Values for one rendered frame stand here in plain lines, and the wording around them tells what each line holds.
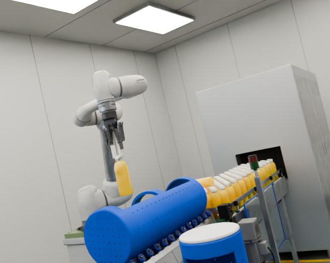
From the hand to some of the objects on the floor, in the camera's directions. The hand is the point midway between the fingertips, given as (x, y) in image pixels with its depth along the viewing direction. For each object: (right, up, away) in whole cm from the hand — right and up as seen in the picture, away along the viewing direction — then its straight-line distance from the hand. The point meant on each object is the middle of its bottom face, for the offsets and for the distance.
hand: (117, 151), depth 191 cm
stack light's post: (+115, -130, +76) cm, 189 cm away
